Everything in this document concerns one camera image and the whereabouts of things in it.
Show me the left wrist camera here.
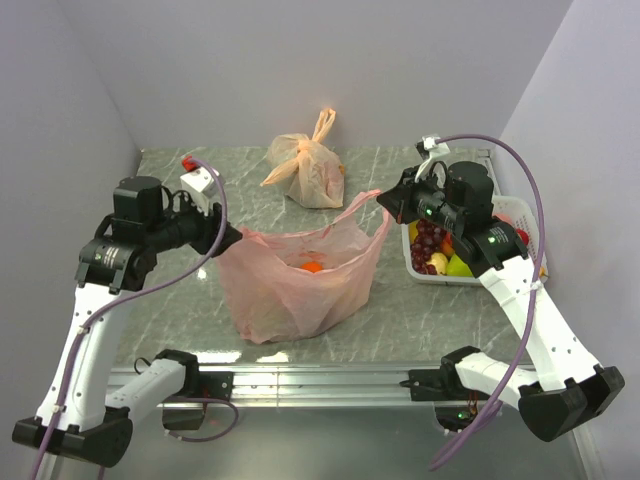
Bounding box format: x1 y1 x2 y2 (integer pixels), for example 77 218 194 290
180 155 218 217

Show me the pink plastic bag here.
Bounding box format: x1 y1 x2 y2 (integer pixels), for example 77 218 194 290
216 190 392 344

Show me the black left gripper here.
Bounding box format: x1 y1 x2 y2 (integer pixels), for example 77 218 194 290
146 189 243 257

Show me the white plastic fruit basket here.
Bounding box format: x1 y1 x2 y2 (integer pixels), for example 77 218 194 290
402 194 549 287

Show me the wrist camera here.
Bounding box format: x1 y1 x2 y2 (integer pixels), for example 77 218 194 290
180 155 218 217
415 136 451 182

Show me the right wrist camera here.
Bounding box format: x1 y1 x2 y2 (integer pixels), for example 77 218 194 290
415 136 451 182

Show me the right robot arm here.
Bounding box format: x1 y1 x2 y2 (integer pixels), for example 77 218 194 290
377 161 625 442

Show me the green fake guava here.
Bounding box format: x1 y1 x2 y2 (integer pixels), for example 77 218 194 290
516 228 530 246

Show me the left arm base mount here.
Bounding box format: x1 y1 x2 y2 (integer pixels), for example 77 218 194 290
161 371 234 432

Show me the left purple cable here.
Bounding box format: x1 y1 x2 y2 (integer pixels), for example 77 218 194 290
29 155 241 480

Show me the dark red grape bunch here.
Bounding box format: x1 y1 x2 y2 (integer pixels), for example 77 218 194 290
409 219 449 276

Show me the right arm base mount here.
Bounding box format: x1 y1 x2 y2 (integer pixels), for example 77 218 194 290
399 368 489 433

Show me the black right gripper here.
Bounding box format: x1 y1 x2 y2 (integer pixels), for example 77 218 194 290
377 165 464 233

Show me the tied beige plastic bag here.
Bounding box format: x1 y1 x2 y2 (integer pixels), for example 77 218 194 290
261 108 345 209

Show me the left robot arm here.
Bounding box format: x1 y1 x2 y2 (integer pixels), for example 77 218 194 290
12 168 242 468

